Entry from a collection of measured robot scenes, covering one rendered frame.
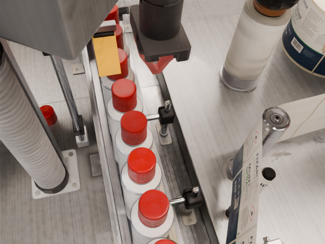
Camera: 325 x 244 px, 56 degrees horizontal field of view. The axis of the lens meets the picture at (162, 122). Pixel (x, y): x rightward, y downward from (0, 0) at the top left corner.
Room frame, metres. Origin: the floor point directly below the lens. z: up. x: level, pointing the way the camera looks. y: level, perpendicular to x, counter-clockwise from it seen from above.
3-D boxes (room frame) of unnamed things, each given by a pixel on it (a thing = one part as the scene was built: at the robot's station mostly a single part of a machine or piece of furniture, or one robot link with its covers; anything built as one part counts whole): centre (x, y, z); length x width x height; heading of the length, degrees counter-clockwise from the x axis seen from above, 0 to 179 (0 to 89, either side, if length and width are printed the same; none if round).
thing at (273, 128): (0.23, -0.15, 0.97); 0.05 x 0.05 x 0.19
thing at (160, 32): (0.34, 0.02, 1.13); 0.10 x 0.07 x 0.07; 21
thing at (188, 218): (0.16, -0.07, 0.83); 0.06 x 0.03 x 0.01; 19
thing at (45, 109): (0.32, 0.24, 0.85); 0.03 x 0.03 x 0.03
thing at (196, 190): (0.16, -0.05, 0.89); 0.06 x 0.03 x 0.12; 111
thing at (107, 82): (0.29, 0.08, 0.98); 0.05 x 0.05 x 0.20
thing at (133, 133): (0.19, 0.03, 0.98); 0.05 x 0.05 x 0.20
